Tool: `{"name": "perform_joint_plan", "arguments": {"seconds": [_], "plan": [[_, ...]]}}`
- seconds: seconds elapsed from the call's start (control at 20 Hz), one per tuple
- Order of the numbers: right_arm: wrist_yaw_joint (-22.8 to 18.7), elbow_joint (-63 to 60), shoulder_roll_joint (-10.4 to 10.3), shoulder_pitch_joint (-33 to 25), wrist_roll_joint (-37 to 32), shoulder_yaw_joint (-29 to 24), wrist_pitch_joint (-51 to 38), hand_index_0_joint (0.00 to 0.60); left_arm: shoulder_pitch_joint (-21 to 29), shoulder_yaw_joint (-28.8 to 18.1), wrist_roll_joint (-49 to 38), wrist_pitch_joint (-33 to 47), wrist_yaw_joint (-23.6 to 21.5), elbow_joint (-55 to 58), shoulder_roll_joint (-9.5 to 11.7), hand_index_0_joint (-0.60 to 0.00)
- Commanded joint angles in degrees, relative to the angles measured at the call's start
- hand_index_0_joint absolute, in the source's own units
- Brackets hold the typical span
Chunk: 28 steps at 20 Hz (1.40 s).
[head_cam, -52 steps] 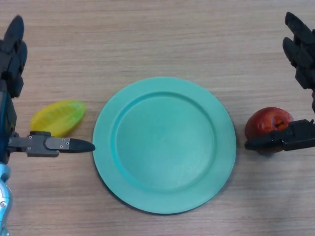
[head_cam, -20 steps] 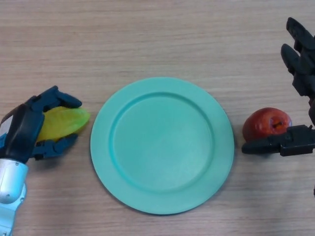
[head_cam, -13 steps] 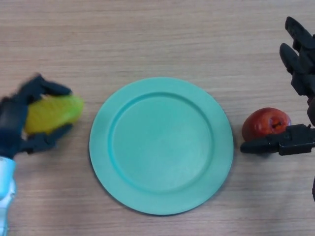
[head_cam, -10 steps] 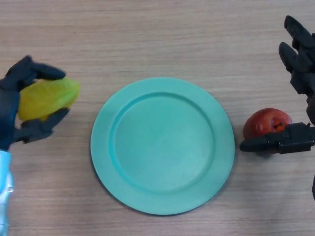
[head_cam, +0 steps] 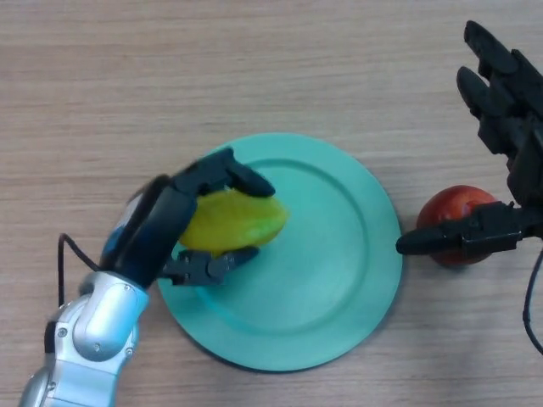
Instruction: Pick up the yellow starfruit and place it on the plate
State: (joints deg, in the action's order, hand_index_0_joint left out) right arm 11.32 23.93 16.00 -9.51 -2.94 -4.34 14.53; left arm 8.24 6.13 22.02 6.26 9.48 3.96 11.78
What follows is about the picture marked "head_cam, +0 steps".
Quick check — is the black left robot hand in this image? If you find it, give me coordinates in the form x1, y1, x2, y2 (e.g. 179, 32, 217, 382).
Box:
99, 147, 276, 292

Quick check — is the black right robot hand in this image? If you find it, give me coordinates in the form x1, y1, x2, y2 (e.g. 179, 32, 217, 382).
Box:
395, 20, 543, 258

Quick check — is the yellow starfruit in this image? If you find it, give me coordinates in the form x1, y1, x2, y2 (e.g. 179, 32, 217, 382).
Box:
177, 189, 289, 258

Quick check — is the green round plate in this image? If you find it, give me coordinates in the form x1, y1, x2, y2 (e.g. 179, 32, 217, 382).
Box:
156, 132, 404, 373

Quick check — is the red apple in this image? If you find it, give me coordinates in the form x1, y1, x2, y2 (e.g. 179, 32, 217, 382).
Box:
416, 184, 500, 267

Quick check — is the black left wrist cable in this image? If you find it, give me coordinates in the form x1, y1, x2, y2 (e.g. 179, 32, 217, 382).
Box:
57, 233, 103, 307

